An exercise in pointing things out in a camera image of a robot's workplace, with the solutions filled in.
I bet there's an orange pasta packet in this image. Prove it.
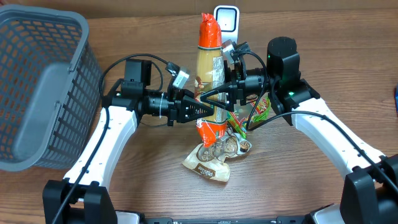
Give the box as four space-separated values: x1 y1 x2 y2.
195 13 227 147

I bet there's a green candy bag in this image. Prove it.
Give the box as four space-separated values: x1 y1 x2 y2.
227 95 271 139

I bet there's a white brown cookie bag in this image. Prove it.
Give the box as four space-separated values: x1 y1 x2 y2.
182 128 252 182

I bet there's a blue packet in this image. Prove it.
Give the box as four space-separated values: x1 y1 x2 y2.
394 86 398 115

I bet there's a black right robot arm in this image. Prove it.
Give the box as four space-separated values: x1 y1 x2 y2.
200 37 397 224

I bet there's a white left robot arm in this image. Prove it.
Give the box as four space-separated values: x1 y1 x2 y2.
42 55 214 224

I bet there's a white barcode scanner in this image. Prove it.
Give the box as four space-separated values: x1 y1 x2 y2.
213 5 240 42

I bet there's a grey plastic basket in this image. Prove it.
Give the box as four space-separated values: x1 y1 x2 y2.
1 4 101 172

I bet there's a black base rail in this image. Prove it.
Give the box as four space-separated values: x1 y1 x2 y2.
140 216 305 224

